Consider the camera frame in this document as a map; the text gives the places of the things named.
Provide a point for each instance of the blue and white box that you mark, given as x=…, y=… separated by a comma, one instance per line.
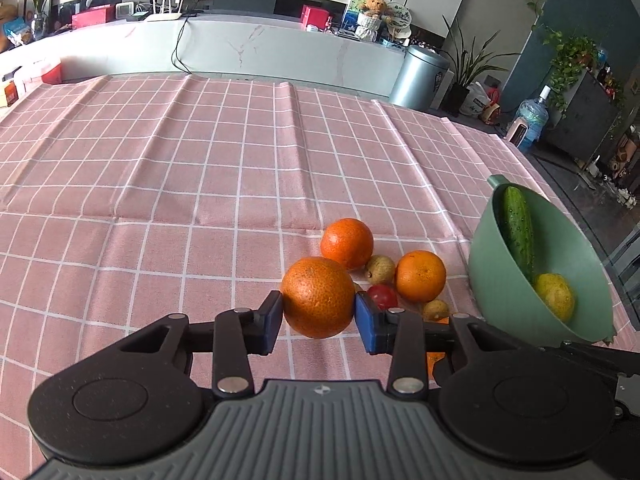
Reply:
x=350, y=20

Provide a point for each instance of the small orange box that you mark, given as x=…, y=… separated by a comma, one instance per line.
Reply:
x=10, y=95

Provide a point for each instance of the brown teddy bear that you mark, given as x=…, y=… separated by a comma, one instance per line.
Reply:
x=372, y=6

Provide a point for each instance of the green plastic bowl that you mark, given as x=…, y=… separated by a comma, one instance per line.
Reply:
x=500, y=280

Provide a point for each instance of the red and white box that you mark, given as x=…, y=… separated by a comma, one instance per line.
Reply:
x=52, y=72

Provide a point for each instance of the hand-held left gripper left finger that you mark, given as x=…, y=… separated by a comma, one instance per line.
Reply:
x=270, y=322

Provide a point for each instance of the green cucumber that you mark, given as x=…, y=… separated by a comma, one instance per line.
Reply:
x=517, y=230

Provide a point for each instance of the blue packet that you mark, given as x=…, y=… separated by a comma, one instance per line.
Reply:
x=17, y=30

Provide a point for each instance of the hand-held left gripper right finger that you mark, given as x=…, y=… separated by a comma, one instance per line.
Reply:
x=365, y=325

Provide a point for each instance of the large dark orange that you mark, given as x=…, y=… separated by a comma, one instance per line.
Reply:
x=316, y=297

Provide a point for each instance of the red bag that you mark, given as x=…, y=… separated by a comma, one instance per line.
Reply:
x=492, y=105

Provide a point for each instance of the light smooth orange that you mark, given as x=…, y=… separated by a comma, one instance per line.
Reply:
x=420, y=276

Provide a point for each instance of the long-leaf potted plant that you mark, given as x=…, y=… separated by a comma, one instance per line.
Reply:
x=462, y=70

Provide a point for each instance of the white plastic bag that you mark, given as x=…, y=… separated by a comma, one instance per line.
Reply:
x=475, y=100

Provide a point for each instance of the round paper fan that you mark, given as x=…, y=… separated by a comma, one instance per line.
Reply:
x=400, y=17

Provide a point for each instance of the pink checked tablecloth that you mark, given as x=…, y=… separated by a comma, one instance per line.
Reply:
x=150, y=160

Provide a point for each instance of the brown longan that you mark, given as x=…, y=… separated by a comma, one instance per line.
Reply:
x=435, y=309
x=380, y=266

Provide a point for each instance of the long red box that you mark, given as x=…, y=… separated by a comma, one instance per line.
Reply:
x=91, y=17

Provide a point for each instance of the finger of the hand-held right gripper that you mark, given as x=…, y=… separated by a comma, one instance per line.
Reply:
x=600, y=359

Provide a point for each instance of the round orange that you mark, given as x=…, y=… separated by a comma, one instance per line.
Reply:
x=347, y=243

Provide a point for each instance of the white marble console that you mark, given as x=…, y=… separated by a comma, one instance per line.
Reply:
x=275, y=55

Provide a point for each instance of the small red box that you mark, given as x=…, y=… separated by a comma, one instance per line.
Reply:
x=314, y=17

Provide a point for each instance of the small white screen device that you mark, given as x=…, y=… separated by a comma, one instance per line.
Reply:
x=125, y=9

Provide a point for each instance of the white router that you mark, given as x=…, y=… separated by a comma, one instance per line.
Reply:
x=165, y=10

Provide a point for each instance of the green vine plant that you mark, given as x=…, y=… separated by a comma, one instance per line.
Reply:
x=570, y=65

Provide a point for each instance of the grey cabinet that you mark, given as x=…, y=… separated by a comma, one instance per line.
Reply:
x=580, y=115

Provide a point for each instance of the blue water bottle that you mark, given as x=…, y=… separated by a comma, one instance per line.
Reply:
x=532, y=117

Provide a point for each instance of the grey metal trash can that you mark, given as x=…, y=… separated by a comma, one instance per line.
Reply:
x=419, y=77

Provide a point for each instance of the small red fruit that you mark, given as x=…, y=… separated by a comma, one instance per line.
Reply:
x=382, y=296

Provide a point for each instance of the pink device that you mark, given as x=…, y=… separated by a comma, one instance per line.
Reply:
x=520, y=130

